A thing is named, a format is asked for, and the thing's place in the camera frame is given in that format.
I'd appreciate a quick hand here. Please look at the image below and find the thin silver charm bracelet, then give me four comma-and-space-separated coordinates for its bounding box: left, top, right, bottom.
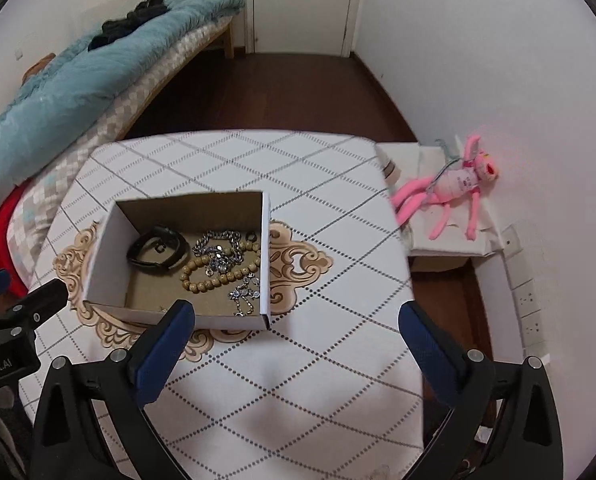
225, 275, 261, 317

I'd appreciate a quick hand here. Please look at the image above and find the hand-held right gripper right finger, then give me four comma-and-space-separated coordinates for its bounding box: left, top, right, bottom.
398, 301, 564, 480

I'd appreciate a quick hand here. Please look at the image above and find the light blue quilt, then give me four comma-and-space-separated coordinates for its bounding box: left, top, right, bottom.
0, 0, 246, 213

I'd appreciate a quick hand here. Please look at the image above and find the black smart band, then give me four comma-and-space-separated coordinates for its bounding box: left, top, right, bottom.
126, 226, 187, 275

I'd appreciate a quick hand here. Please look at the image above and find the white door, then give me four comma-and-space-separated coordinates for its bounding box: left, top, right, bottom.
250, 0, 359, 57

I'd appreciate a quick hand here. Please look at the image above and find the thick silver chain bracelet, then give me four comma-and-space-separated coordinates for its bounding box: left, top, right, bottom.
192, 230, 249, 273

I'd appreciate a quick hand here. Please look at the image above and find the wooden bead bracelet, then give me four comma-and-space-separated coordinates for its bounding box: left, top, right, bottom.
179, 240, 263, 295

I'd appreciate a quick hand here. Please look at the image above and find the brown pillow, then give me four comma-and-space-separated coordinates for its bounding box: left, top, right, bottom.
22, 52, 58, 86

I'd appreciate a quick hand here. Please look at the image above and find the diamond pattern tablecloth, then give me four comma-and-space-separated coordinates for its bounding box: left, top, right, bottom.
15, 129, 429, 480

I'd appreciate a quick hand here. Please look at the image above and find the cardboard box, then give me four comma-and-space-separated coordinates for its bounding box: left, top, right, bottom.
82, 190, 272, 332

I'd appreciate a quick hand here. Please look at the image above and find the grey wire hanger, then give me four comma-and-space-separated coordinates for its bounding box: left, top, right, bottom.
428, 137, 466, 193

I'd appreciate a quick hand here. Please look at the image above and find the black clothing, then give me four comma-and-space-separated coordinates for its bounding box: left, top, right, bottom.
87, 0, 171, 52

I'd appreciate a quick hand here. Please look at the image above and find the white wall socket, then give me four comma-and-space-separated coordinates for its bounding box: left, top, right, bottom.
510, 280, 536, 312
520, 311, 544, 344

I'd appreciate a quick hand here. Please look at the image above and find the bed with checkered mattress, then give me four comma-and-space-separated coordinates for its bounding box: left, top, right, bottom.
5, 15, 229, 281

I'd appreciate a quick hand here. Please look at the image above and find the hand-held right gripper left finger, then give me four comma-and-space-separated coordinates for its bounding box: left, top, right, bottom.
32, 299, 197, 480

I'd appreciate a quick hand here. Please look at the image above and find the pink plush toy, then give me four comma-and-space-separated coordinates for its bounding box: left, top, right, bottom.
390, 132, 501, 241

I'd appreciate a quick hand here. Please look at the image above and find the wooden bed frame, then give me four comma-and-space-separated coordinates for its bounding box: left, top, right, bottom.
128, 10, 237, 127

